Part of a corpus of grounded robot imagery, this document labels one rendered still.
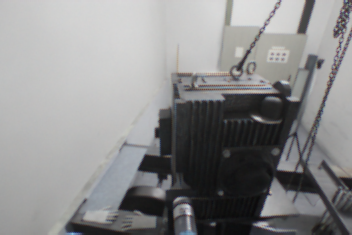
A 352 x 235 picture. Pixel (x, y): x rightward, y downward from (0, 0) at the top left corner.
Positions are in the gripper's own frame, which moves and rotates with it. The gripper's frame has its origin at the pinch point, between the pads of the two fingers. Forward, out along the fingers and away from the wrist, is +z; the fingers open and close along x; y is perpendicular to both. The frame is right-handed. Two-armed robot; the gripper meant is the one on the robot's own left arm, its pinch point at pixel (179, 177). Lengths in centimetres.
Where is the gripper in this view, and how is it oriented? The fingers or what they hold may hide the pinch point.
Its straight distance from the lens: 89.6
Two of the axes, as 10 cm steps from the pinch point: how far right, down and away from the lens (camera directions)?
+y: 0.1, -8.8, -4.7
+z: -0.7, -4.7, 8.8
